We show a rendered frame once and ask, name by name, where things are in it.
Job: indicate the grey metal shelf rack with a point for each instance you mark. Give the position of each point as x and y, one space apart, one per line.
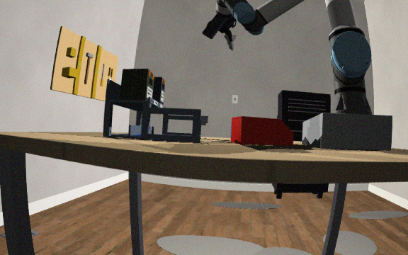
142 127

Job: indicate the olive green case with orange latches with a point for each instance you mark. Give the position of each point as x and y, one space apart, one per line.
136 84

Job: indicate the dark grey case with orange latches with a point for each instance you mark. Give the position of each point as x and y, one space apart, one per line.
158 91

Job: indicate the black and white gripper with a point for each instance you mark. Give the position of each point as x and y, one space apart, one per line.
225 29

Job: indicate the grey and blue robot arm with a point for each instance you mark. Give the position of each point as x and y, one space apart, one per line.
350 51

